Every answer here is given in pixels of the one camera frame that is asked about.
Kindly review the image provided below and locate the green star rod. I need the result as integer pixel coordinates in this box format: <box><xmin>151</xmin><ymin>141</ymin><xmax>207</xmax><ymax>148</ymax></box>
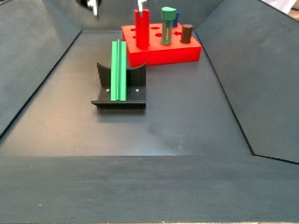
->
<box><xmin>111</xmin><ymin>39</ymin><xmax>127</xmax><ymax>101</ymax></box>

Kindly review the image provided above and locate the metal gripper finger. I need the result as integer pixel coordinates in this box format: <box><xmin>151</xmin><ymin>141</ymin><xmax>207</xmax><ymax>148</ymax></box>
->
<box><xmin>136</xmin><ymin>0</ymin><xmax>147</xmax><ymax>12</ymax></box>
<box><xmin>87</xmin><ymin>0</ymin><xmax>99</xmax><ymax>17</ymax></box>

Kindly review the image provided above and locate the blue peg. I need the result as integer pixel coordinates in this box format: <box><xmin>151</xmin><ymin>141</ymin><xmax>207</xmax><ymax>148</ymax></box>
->
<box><xmin>172</xmin><ymin>11</ymin><xmax>180</xmax><ymax>27</ymax></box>

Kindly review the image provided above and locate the tall red peg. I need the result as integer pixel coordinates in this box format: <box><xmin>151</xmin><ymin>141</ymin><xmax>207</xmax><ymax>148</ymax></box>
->
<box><xmin>135</xmin><ymin>9</ymin><xmax>149</xmax><ymax>50</ymax></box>

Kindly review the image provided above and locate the brown hexagonal peg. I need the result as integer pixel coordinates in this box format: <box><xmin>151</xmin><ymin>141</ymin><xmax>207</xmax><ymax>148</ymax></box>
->
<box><xmin>180</xmin><ymin>24</ymin><xmax>192</xmax><ymax>44</ymax></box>

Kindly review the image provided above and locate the dark green slotted peg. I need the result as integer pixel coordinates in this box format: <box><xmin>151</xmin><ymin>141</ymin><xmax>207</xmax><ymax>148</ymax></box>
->
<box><xmin>161</xmin><ymin>6</ymin><xmax>176</xmax><ymax>45</ymax></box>

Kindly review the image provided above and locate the red shape sorter base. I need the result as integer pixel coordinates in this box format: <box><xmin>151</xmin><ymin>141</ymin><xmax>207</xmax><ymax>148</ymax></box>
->
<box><xmin>121</xmin><ymin>24</ymin><xmax>201</xmax><ymax>67</ymax></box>

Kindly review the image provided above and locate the black curved fixture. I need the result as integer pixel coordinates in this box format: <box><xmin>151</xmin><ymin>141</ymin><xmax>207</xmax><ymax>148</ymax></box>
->
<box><xmin>91</xmin><ymin>64</ymin><xmax>145</xmax><ymax>109</ymax></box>

